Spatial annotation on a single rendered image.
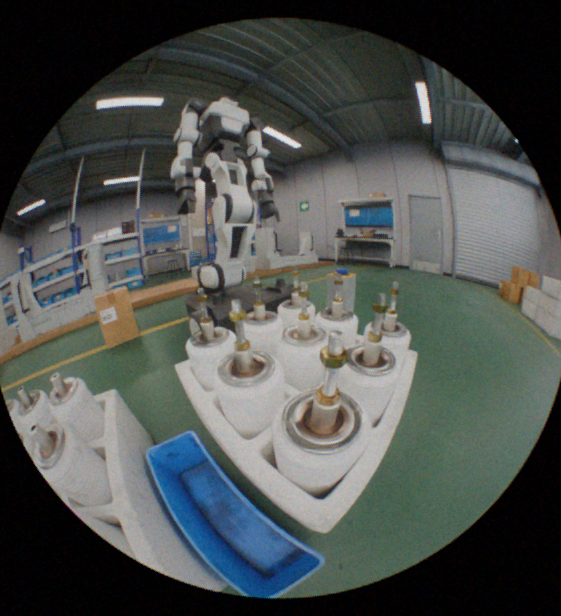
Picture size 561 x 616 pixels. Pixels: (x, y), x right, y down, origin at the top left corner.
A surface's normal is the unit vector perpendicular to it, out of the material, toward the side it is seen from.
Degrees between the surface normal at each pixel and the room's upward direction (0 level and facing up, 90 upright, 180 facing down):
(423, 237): 90
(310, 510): 0
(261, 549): 0
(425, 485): 0
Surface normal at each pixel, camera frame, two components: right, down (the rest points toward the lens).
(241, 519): -0.04, -0.94
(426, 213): -0.69, 0.26
